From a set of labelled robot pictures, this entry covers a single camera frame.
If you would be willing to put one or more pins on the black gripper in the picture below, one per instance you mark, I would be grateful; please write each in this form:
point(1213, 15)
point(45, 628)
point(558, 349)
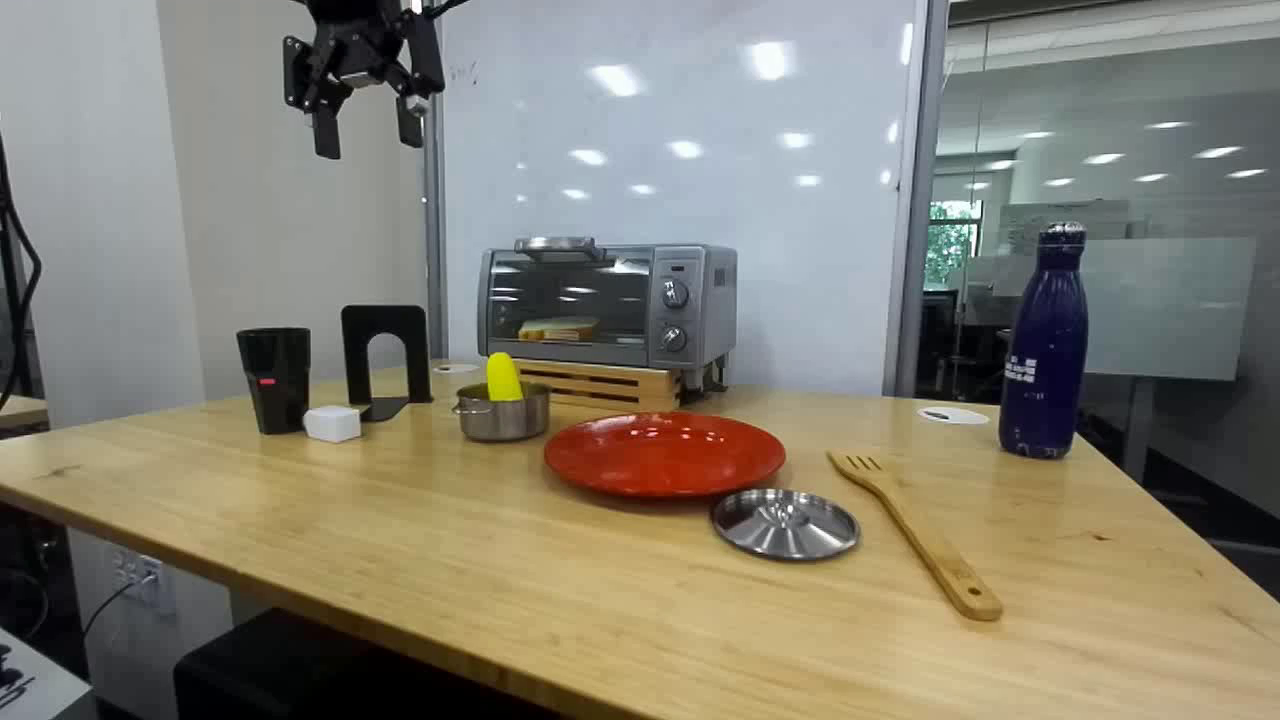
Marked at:
point(359, 40)

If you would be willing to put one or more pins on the round silver metal lid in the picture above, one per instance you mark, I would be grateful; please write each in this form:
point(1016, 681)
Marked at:
point(785, 522)

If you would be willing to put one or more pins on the black metal bookend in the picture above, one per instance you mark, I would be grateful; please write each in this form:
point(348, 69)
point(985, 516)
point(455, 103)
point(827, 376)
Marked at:
point(354, 362)

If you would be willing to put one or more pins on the black cup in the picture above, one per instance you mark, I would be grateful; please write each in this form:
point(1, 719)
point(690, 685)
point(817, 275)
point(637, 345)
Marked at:
point(272, 381)

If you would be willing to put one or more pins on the yellow toy corn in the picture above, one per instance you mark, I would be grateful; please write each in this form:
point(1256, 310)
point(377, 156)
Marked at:
point(501, 376)

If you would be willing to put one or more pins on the silver toaster oven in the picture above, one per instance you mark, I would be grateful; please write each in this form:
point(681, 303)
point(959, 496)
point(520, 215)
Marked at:
point(605, 307)

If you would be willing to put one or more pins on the small white box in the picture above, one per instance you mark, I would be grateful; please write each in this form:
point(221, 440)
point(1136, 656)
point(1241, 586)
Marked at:
point(332, 426)

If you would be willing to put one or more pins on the small steel pot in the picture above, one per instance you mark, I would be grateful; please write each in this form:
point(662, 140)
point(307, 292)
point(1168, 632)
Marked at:
point(501, 417)

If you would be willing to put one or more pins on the small wooden pallet stand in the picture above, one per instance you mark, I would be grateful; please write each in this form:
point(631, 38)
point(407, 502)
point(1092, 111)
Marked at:
point(603, 387)

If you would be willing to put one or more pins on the red plate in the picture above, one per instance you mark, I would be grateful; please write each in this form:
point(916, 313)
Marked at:
point(662, 452)

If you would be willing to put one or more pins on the flat white round coaster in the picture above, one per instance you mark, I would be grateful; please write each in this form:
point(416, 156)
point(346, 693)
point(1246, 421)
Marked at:
point(954, 417)

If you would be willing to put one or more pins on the wooden fork spatula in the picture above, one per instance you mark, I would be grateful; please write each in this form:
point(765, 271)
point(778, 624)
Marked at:
point(923, 539)

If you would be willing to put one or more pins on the dark blue water bottle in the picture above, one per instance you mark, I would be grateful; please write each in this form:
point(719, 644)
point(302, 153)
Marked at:
point(1044, 362)

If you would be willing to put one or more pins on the frosted glass board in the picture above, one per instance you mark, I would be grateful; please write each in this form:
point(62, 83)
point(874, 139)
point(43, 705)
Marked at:
point(1161, 307)

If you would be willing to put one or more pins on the white wall power outlet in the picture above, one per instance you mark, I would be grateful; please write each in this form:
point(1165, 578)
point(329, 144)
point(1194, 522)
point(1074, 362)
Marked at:
point(142, 574)

